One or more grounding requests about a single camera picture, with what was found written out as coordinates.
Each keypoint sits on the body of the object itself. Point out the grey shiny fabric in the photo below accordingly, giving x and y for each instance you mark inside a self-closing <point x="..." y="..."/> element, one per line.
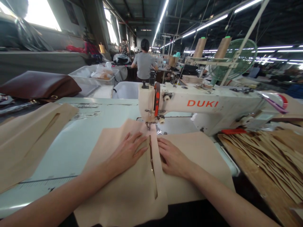
<point x="14" y="107"/>

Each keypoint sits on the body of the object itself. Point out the white plastic bin with bags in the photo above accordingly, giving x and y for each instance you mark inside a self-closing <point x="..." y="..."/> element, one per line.
<point x="94" y="76"/>

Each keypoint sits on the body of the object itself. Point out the white thread stand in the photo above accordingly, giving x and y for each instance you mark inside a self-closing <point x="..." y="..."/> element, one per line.
<point x="213" y="63"/>

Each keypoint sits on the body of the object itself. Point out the window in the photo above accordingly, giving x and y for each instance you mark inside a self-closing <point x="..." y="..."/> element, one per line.
<point x="40" y="13"/>
<point x="110" y="27"/>

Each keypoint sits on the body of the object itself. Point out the beige leather panel with slit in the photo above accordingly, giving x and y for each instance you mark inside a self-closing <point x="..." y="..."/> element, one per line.
<point x="132" y="189"/>

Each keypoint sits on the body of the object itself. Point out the stack of beige leather panels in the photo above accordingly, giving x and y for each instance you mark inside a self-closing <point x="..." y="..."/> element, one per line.
<point x="26" y="142"/>

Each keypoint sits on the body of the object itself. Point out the black plastic bag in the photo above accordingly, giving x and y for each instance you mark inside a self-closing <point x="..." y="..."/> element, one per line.
<point x="32" y="36"/>

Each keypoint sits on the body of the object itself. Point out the small red flat box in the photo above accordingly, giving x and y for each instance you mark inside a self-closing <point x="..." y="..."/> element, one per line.
<point x="234" y="131"/>

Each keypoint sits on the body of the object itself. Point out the pile of tan leather strips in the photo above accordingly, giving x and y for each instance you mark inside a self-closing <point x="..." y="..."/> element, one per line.
<point x="272" y="156"/>

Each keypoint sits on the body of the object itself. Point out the white industrial sewing machine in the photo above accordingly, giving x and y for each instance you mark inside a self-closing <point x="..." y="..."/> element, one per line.
<point x="213" y="111"/>

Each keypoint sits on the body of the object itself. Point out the person's left hand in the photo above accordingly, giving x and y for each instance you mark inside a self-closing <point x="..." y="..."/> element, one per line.
<point x="125" y="156"/>

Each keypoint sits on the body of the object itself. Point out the clear plastic with red edge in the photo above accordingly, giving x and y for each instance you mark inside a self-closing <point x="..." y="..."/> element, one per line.
<point x="275" y="100"/>

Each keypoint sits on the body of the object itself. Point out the person's right hand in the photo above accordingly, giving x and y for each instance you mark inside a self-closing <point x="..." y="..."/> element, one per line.
<point x="176" y="160"/>

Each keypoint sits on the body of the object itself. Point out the tan thread cone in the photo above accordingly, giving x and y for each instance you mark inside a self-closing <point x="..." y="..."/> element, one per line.
<point x="200" y="48"/>
<point x="222" y="48"/>

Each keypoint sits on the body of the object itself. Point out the green electric fan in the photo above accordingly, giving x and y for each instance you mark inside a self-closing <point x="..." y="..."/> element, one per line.
<point x="239" y="59"/>

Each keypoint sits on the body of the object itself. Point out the brown leather bag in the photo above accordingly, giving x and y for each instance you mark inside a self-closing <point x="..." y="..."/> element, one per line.
<point x="42" y="85"/>

